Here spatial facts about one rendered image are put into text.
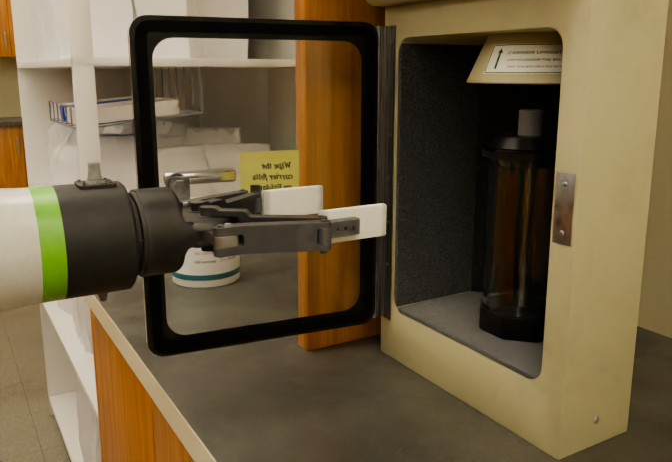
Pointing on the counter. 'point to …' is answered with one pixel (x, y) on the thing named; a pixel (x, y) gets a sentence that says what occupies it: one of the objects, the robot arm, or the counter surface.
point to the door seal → (154, 177)
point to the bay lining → (449, 165)
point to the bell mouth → (519, 59)
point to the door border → (158, 171)
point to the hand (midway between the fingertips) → (336, 210)
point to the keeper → (563, 208)
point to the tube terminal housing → (618, 236)
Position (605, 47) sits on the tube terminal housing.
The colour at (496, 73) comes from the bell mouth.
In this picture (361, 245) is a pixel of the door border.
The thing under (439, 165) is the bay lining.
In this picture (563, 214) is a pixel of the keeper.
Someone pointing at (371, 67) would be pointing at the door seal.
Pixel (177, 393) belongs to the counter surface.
